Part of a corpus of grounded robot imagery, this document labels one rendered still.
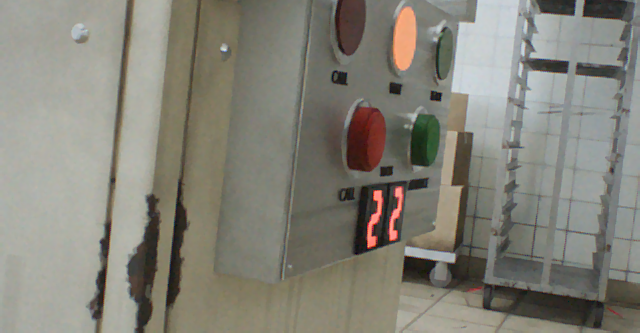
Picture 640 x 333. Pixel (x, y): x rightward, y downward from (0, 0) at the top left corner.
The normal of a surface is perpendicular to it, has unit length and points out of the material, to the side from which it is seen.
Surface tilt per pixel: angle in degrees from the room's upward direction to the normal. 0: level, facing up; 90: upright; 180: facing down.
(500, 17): 90
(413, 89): 90
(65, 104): 90
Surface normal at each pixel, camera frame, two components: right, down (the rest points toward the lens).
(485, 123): -0.33, 0.01
